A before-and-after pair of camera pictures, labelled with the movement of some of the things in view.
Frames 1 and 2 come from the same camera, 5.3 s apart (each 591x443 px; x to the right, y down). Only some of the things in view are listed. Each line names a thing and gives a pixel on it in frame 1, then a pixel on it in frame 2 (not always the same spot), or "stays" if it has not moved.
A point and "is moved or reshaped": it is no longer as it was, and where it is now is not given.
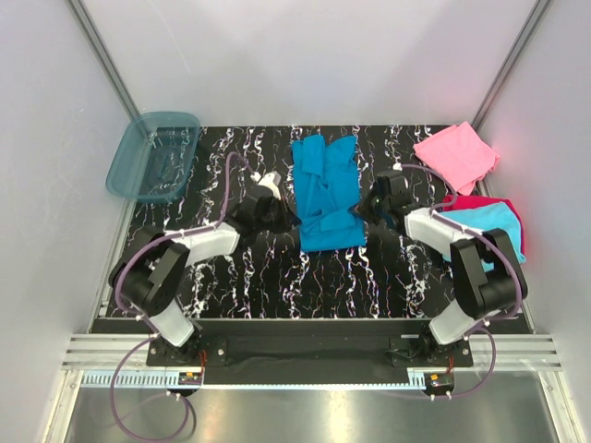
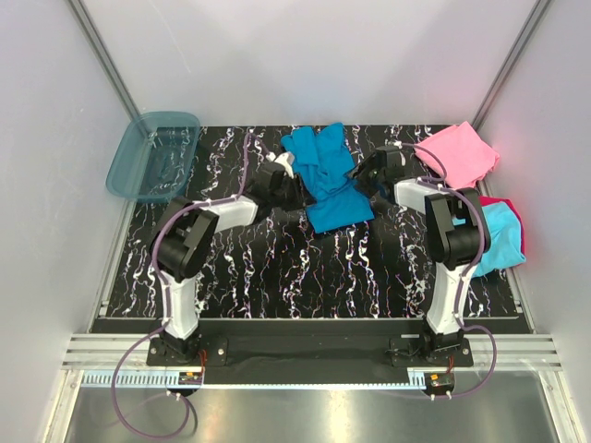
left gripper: (288, 221) to (301, 197)
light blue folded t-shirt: (499, 216) stays
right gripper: (363, 212) to (367, 164)
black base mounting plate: (311, 352) stays
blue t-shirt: (327, 185) is moved or reshaped
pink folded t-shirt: (460, 154) stays
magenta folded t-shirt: (468, 201) stays
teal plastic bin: (154, 157) stays
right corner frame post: (529, 26) stays
